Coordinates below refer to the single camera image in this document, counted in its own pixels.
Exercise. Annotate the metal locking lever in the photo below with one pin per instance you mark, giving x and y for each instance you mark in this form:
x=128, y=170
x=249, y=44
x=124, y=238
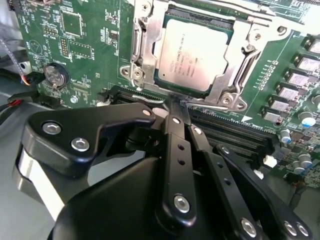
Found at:
x=136, y=43
x=210, y=106

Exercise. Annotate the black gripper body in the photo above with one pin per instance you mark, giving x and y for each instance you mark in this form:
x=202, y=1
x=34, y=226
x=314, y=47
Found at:
x=112, y=212

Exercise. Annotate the silver CPU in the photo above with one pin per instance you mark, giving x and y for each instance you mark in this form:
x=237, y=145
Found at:
x=192, y=55

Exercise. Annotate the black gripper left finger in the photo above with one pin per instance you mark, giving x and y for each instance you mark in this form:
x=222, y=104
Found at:
x=175, y=155

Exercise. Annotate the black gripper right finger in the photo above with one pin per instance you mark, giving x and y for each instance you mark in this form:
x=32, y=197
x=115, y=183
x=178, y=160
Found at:
x=225, y=180

